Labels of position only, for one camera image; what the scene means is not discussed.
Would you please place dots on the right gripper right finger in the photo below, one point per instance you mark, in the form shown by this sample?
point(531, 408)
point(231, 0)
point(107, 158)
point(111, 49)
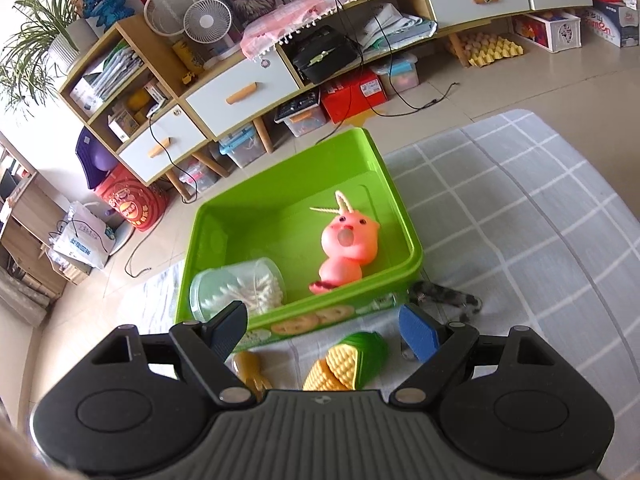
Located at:
point(440, 348)

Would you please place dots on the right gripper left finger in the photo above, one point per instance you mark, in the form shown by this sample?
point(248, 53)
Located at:
point(203, 349)

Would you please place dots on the beige hair claw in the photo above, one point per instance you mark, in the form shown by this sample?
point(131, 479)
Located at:
point(247, 366)

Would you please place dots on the black leopard hair claw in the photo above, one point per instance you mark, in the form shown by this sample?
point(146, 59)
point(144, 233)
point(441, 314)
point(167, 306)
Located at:
point(450, 304)

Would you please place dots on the clear cotton swab jar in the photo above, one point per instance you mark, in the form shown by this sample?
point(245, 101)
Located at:
point(256, 283)

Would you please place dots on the toy corn cob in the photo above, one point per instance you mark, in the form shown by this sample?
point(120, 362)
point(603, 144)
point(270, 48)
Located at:
point(349, 365)

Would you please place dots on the pink rubber pig toy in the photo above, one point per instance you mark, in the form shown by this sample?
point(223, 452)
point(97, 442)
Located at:
point(349, 241)

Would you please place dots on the green cookie box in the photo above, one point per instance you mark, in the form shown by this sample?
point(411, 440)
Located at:
point(280, 213)

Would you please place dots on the red round bucket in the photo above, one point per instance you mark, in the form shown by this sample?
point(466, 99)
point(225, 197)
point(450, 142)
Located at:
point(141, 206)

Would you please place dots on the white paper bag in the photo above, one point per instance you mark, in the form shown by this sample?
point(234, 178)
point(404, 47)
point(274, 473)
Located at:
point(84, 237)

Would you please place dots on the clear storage bin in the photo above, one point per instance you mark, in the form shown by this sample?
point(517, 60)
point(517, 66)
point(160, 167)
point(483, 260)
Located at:
point(243, 146)

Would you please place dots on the wooden TV cabinet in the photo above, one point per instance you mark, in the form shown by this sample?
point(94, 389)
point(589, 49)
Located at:
point(243, 88)

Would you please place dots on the yellow egg tray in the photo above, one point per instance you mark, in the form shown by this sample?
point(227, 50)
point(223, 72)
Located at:
point(480, 49)

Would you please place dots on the black handbag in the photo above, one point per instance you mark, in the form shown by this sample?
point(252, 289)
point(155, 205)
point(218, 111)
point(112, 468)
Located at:
point(323, 53)

